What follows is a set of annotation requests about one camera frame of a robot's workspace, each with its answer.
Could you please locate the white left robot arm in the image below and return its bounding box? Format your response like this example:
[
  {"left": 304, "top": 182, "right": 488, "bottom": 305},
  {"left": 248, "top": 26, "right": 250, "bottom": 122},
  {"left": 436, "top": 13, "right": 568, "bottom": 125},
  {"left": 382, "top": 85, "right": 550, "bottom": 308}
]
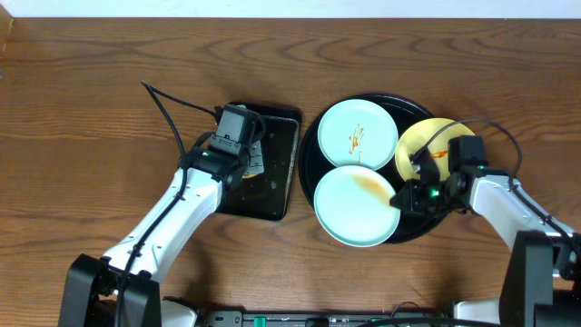
[{"left": 58, "top": 134, "right": 263, "bottom": 326}]

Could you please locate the light green plate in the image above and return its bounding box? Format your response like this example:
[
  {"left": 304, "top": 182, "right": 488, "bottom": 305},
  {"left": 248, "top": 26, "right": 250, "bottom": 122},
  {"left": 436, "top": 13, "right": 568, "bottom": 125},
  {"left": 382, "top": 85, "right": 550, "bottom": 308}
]
[
  {"left": 317, "top": 99, "right": 399, "bottom": 171},
  {"left": 313, "top": 165, "right": 400, "bottom": 248}
]

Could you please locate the yellow plate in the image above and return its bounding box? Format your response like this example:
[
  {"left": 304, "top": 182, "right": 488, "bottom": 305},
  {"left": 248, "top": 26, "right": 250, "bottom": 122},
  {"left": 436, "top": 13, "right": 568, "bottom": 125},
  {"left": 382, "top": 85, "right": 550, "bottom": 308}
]
[{"left": 395, "top": 118, "right": 474, "bottom": 182}]

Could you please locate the square black tray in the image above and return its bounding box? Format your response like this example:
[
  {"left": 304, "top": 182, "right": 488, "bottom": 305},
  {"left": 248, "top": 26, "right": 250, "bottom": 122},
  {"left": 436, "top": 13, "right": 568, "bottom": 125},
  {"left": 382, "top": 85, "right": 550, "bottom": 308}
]
[{"left": 218, "top": 102, "right": 301, "bottom": 221}]

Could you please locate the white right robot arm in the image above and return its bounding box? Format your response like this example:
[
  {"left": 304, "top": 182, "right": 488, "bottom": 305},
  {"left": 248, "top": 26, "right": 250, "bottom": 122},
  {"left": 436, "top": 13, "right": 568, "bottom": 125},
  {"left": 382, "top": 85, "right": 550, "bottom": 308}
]
[{"left": 390, "top": 149, "right": 580, "bottom": 326}]

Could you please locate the round black tray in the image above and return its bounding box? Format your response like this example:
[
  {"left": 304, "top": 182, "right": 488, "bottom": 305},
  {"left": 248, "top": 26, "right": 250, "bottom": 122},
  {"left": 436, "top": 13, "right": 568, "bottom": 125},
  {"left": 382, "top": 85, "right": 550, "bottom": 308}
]
[{"left": 298, "top": 93, "right": 448, "bottom": 244}]

